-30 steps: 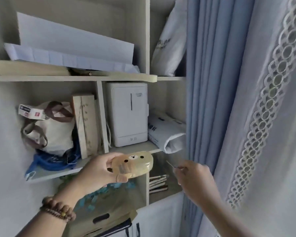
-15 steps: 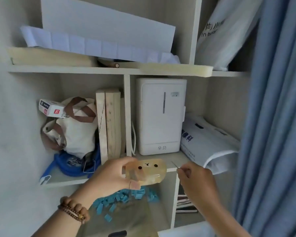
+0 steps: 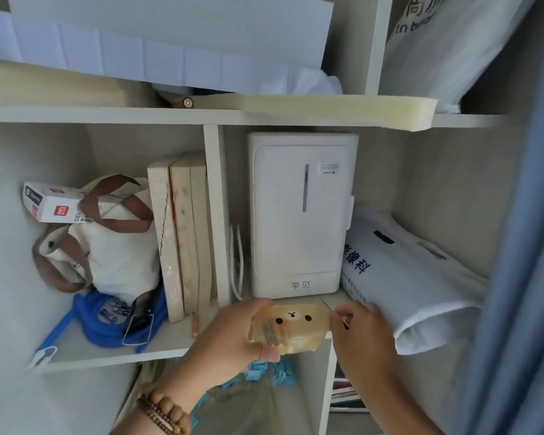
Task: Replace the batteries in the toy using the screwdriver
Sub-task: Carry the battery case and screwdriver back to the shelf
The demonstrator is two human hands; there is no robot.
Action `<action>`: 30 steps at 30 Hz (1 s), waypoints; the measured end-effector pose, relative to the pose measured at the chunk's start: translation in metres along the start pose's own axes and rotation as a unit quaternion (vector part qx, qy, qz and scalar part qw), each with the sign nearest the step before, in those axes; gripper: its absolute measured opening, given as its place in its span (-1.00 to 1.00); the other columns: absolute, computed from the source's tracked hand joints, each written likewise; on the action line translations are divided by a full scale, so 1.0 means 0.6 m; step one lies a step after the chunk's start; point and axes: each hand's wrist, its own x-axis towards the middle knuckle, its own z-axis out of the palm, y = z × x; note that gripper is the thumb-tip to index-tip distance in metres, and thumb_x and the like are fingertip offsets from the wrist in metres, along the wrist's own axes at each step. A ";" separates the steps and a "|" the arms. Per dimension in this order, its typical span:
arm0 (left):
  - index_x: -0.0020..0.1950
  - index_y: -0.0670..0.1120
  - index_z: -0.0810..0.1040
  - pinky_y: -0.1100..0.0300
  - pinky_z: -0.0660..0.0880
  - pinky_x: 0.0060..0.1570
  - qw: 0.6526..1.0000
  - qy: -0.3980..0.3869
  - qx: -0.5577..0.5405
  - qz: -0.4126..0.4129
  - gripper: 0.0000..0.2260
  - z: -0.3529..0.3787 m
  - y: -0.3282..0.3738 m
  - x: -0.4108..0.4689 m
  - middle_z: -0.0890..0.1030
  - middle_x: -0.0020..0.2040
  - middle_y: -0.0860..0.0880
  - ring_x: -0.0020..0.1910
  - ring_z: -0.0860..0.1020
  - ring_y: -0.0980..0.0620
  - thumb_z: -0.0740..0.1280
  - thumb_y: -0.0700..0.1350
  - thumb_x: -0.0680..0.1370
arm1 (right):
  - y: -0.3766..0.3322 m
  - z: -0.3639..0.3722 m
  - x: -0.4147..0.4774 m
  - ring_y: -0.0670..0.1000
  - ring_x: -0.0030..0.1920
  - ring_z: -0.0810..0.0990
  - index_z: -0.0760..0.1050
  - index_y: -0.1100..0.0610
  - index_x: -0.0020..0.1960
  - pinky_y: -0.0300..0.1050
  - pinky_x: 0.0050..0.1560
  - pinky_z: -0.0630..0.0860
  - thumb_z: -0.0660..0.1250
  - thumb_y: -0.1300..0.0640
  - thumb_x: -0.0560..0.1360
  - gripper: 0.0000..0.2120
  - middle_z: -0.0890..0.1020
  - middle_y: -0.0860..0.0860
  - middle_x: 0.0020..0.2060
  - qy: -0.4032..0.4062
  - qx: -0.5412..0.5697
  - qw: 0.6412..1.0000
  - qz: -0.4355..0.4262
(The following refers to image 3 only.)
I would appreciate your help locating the beige book with dotted spine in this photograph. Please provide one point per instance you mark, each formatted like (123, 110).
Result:
(165, 240)

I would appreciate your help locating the white cardboard sheet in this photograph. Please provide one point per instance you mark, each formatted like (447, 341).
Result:
(172, 22)

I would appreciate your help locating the person's right hand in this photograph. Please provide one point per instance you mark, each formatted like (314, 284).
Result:
(367, 344)

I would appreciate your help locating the person's left hand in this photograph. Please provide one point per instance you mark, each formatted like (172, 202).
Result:
(217, 348)

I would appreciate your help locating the blue plastic item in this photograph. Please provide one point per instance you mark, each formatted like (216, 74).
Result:
(274, 371)

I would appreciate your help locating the white shelf unit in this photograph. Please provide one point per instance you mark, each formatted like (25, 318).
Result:
(217, 212)

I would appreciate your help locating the white plastic bag dark print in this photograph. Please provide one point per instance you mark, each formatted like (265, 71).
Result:
(439, 40)

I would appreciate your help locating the translucent bear face case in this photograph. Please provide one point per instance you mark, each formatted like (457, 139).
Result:
(294, 328)

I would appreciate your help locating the person's left thumb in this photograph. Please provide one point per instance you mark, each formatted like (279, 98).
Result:
(265, 353)

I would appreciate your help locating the white paper sheets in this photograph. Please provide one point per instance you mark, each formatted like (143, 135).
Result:
(118, 54)

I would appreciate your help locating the white box appliance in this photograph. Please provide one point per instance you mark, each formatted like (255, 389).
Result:
(301, 212)

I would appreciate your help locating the person's left forearm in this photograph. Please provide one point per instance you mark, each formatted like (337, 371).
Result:
(133, 425)

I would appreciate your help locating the small white and red box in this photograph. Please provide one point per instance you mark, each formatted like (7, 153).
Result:
(50, 201)

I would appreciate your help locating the white plastic bag blue print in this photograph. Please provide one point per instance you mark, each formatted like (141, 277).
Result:
(403, 276)

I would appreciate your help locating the person's right thumb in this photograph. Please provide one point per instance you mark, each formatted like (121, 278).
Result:
(339, 323)

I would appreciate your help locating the brown round-ended stick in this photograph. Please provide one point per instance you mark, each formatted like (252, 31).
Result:
(183, 102)

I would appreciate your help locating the stack of magazines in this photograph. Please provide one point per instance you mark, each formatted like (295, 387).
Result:
(344, 391)

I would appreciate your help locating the beige book with red marks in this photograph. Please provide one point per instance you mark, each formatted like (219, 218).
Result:
(185, 231)

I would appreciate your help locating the blue curtain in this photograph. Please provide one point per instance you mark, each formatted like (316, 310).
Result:
(521, 249)

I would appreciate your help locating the yellow foam sheet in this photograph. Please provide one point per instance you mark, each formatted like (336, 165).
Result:
(263, 106)

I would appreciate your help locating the person's right forearm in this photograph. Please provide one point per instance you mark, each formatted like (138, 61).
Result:
(399, 407)

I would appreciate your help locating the plain beige book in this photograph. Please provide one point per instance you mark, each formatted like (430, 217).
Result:
(201, 231)

